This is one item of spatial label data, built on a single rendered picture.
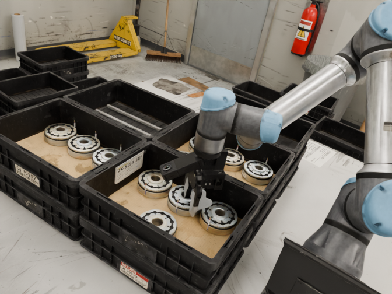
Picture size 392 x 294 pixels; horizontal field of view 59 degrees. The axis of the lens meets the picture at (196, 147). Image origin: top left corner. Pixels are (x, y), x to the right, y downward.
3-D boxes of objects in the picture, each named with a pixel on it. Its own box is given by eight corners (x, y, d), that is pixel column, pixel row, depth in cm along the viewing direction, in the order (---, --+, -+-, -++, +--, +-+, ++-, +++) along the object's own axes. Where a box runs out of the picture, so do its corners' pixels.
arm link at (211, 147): (201, 140, 81) (191, 123, 87) (198, 157, 83) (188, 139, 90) (230, 140, 83) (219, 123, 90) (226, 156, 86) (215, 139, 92)
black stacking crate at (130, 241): (77, 218, 92) (76, 185, 86) (146, 170, 115) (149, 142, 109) (204, 301, 77) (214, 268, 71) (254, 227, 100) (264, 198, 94)
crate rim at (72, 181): (148, 146, 110) (149, 139, 108) (75, 191, 87) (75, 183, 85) (60, 102, 124) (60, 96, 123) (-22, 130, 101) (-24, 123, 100)
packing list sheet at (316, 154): (337, 151, 173) (338, 150, 173) (322, 169, 156) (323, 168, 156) (279, 125, 187) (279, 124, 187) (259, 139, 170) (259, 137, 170)
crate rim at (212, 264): (75, 191, 87) (75, 183, 85) (149, 146, 110) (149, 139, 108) (213, 274, 72) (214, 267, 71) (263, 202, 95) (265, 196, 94)
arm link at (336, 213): (359, 240, 94) (381, 198, 95) (382, 245, 81) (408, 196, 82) (318, 217, 95) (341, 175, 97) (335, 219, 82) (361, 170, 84)
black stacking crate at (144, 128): (191, 137, 138) (196, 112, 132) (146, 169, 115) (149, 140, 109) (116, 103, 152) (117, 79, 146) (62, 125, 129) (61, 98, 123)
